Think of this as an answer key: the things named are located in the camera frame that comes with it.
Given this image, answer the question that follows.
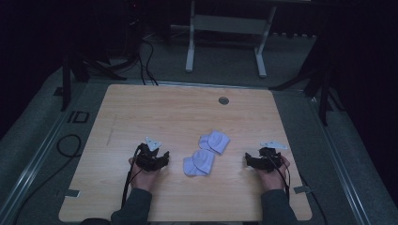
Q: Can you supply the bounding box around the person's left hand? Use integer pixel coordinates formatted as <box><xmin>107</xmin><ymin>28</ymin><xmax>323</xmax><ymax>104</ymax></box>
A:
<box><xmin>128</xmin><ymin>157</ymin><xmax>162</xmax><ymax>192</ymax></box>

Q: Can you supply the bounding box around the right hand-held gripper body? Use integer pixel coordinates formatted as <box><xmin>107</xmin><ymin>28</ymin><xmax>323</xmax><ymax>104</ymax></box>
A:
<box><xmin>256</xmin><ymin>140</ymin><xmax>288</xmax><ymax>173</ymax></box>

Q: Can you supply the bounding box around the person's right hand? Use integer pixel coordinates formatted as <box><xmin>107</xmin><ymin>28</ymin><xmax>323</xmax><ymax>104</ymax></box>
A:
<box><xmin>255</xmin><ymin>155</ymin><xmax>292</xmax><ymax>191</ymax></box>

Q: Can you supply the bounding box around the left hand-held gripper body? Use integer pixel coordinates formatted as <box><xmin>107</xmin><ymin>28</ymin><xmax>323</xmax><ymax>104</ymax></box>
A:
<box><xmin>134</xmin><ymin>136</ymin><xmax>163</xmax><ymax>173</ymax></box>

